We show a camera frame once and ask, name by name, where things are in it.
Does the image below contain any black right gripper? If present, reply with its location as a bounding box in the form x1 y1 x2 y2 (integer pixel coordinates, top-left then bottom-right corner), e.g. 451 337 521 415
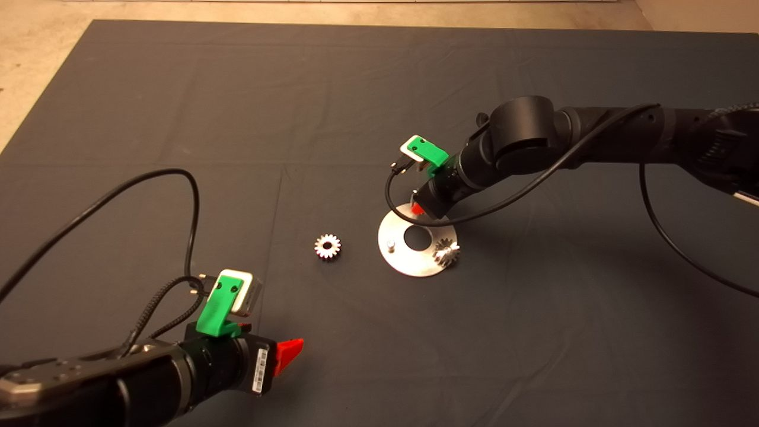
411 155 472 220

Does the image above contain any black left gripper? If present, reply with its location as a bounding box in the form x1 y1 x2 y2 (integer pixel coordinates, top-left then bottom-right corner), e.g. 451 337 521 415
184 323 304 398

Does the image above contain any dark steel planetary gear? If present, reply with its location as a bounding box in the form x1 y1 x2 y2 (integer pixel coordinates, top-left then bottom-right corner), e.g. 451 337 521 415
432 237 462 266

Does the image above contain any shiny steel planetary gear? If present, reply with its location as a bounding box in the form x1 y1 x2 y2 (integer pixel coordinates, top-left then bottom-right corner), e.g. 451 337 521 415
314 234 342 262

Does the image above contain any round metal carrier plate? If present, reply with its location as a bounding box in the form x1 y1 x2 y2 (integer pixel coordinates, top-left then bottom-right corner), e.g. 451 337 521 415
378 203 459 278

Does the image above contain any dark grey table cloth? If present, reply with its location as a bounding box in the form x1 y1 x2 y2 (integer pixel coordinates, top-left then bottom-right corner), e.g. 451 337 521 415
0 21 759 427

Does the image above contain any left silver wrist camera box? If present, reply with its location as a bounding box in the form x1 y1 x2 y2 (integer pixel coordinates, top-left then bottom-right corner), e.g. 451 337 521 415
219 269 264 317

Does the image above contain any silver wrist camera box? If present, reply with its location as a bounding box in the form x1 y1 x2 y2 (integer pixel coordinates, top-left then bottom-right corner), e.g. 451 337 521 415
219 269 264 317
400 135 428 162

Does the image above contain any right camera black cable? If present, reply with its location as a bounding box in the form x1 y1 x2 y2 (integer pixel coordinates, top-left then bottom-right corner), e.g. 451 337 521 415
385 104 759 299

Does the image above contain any left green camera mount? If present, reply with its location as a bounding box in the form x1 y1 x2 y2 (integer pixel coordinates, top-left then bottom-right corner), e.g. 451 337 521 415
196 274 245 339

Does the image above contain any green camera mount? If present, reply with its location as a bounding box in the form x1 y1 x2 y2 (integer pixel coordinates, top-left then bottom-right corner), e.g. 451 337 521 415
196 274 245 339
409 136 449 174

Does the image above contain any right green camera mount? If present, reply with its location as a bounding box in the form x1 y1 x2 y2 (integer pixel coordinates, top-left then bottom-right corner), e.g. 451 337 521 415
409 136 449 174

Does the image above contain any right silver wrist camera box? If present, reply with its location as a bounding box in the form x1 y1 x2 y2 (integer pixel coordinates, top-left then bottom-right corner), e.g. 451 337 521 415
400 135 428 162

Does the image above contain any braided black cable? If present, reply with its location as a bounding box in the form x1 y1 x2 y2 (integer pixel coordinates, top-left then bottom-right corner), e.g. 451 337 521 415
122 276 220 356

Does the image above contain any thin smooth black cable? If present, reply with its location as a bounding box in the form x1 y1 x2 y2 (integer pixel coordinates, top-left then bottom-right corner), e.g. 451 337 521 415
0 168 200 303

